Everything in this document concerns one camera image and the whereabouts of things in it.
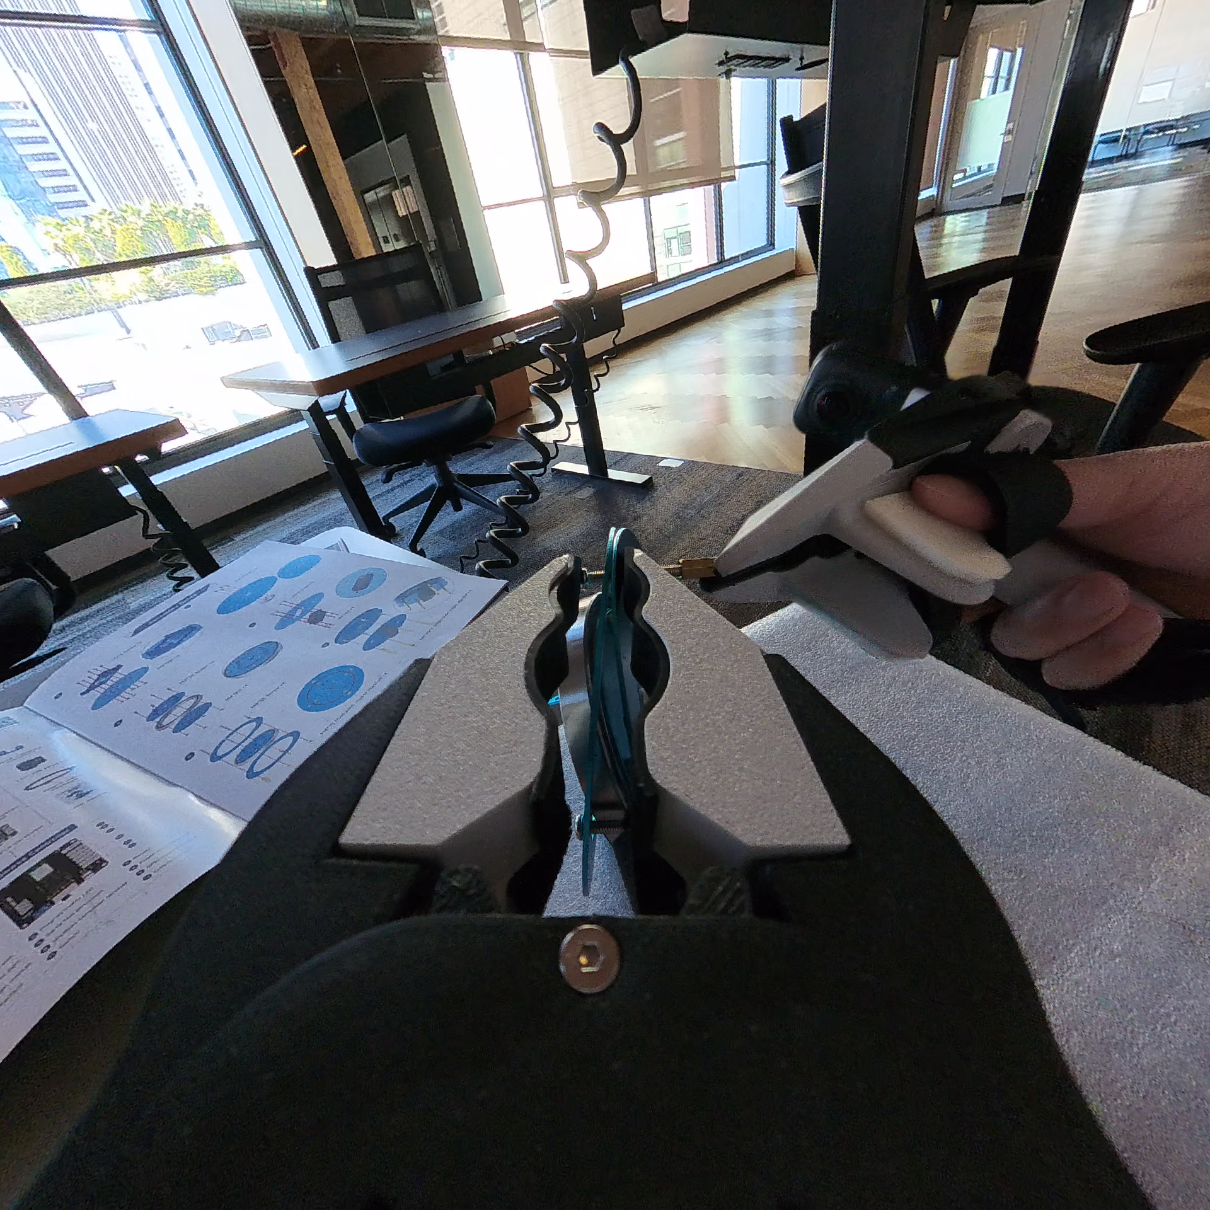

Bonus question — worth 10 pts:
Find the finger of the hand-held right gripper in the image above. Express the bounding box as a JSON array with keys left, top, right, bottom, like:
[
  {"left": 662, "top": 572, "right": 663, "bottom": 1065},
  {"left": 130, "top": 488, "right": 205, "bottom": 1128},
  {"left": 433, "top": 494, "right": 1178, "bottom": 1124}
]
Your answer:
[
  {"left": 711, "top": 387, "right": 1060, "bottom": 581},
  {"left": 743, "top": 493, "right": 1016, "bottom": 663}
]

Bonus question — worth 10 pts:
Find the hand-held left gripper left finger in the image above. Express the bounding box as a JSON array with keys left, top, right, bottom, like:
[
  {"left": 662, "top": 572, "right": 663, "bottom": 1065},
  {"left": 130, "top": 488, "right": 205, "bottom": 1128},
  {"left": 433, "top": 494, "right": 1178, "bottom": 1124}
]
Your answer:
[{"left": 336, "top": 553, "right": 583, "bottom": 893}]

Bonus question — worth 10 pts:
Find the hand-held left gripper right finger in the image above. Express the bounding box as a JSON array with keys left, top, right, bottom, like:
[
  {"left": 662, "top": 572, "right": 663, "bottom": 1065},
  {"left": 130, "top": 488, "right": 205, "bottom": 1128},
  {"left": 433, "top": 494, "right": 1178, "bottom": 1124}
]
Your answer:
[{"left": 620, "top": 549, "right": 852, "bottom": 893}]

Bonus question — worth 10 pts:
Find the blue round metal base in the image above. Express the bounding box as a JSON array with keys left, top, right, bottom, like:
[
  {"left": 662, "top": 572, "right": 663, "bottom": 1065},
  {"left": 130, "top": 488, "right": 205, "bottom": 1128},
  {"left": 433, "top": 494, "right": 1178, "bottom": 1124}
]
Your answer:
[{"left": 555, "top": 524, "right": 666, "bottom": 902}]

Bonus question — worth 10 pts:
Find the dark grey desk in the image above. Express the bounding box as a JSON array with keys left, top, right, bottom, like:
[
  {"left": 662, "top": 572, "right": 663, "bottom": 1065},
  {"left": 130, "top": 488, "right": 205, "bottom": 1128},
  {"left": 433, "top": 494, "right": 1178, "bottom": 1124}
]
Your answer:
[{"left": 0, "top": 530, "right": 568, "bottom": 1210}]

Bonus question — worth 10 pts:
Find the printed instruction booklet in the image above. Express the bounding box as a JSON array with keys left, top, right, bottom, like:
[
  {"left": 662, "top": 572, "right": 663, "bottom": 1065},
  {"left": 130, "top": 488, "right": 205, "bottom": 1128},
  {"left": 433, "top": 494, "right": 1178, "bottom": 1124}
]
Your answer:
[{"left": 0, "top": 537, "right": 509, "bottom": 1065}]

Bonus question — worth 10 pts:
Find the black chair armrest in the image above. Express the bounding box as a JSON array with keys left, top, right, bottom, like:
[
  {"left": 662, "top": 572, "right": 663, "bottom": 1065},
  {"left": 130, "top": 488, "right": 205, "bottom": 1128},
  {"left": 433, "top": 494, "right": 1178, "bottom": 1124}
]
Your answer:
[{"left": 1083, "top": 300, "right": 1210, "bottom": 460}]

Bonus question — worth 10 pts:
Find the black office chair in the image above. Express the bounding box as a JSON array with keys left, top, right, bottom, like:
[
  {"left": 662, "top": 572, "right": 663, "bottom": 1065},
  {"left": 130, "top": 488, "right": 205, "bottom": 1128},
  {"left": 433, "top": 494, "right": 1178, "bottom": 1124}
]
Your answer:
[
  {"left": 0, "top": 573, "right": 61, "bottom": 678},
  {"left": 306, "top": 242, "right": 527, "bottom": 553}
]

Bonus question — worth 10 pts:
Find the white foam sheet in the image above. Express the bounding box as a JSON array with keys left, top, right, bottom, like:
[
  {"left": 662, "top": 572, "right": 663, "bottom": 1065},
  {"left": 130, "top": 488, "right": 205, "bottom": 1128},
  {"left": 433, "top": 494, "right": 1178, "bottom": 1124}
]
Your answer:
[{"left": 538, "top": 602, "right": 1210, "bottom": 1210}]

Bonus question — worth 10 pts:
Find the long beige table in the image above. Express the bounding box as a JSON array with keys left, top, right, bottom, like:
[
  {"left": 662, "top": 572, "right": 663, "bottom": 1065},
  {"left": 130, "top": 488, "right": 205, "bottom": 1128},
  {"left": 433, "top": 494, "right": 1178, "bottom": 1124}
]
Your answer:
[{"left": 221, "top": 271, "right": 656, "bottom": 544}]

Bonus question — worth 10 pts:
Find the wooden office table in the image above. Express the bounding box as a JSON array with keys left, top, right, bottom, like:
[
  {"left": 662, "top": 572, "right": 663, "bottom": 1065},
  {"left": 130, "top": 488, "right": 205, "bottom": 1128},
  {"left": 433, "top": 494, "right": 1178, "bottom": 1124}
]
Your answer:
[{"left": 0, "top": 408, "right": 221, "bottom": 581}]

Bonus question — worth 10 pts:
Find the large window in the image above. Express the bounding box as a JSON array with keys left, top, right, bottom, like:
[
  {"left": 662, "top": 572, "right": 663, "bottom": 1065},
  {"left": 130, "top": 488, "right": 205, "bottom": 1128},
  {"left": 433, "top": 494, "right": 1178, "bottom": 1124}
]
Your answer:
[{"left": 0, "top": 0, "right": 818, "bottom": 478}]

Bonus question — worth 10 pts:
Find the black coiled cable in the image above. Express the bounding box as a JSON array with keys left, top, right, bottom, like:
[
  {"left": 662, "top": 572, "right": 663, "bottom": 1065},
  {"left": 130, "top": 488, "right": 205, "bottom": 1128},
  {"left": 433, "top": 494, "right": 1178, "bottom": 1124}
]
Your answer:
[{"left": 469, "top": 53, "right": 656, "bottom": 581}]

